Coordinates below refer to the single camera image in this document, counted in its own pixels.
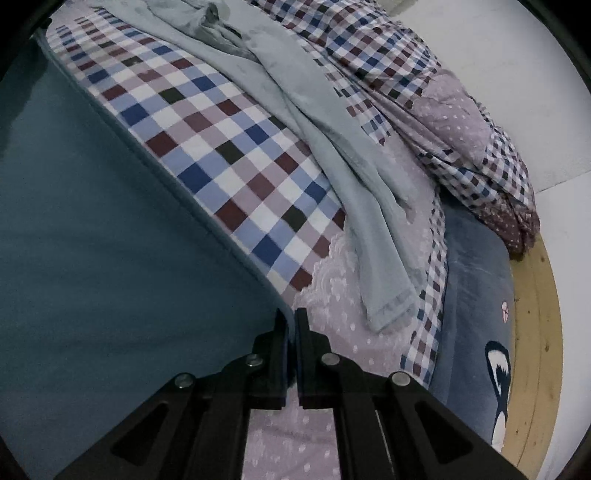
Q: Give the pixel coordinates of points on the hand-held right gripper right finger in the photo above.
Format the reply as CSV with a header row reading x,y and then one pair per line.
x,y
304,364

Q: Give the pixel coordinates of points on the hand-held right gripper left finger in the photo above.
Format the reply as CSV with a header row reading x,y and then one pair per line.
x,y
279,364

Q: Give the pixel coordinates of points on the teal sweatshirt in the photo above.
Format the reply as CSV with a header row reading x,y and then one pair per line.
x,y
92,230

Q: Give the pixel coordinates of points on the blue cartoon print pillow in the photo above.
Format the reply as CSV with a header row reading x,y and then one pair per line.
x,y
471,286

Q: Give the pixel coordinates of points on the light grey-green cloth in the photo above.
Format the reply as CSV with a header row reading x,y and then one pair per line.
x,y
323,161

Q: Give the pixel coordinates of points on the checkered bed sheet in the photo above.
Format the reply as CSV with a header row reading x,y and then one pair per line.
x,y
221,152

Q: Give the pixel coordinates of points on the wooden headboard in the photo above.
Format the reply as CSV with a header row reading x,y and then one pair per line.
x,y
535,346

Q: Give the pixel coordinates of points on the checkered quilt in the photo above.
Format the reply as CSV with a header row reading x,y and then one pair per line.
x,y
452,110

